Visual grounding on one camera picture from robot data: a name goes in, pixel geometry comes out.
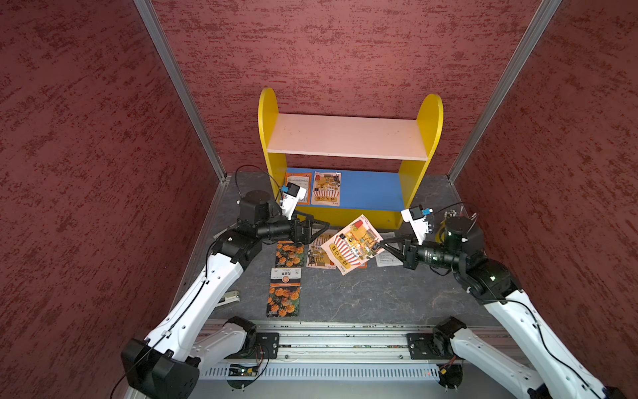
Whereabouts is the white seed bag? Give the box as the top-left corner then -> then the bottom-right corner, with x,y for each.
375,250 -> 403,267

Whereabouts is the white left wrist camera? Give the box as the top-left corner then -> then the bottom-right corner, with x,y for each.
280,183 -> 307,220

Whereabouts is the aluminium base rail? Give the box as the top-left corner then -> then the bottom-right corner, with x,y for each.
124,318 -> 567,399

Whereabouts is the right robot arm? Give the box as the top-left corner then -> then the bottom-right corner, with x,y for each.
381,207 -> 624,398

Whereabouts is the yellow pen holder cup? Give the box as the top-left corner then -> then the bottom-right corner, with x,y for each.
435,206 -> 479,244

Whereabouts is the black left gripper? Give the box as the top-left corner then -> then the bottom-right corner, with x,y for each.
258,207 -> 329,246

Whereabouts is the aluminium corner post left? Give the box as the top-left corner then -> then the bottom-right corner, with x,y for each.
133,0 -> 227,183

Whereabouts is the marigold seed bag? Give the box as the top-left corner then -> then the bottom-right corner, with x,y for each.
266,268 -> 302,318
275,241 -> 307,268

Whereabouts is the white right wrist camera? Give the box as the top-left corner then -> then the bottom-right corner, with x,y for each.
400,204 -> 434,244

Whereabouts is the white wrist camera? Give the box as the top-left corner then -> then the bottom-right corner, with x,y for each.
400,204 -> 434,244
280,183 -> 307,220

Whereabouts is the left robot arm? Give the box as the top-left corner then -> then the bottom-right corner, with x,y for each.
121,183 -> 330,398

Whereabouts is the aluminium corner post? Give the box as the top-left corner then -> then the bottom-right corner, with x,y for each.
448,0 -> 562,186
133,0 -> 227,183

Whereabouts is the white grey stapler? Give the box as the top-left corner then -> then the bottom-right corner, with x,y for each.
217,290 -> 240,307

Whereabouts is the yellow wooden shelf unit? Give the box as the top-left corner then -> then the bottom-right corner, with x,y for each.
258,87 -> 444,229

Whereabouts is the aluminium corner post right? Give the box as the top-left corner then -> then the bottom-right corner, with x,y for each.
448,0 -> 562,186

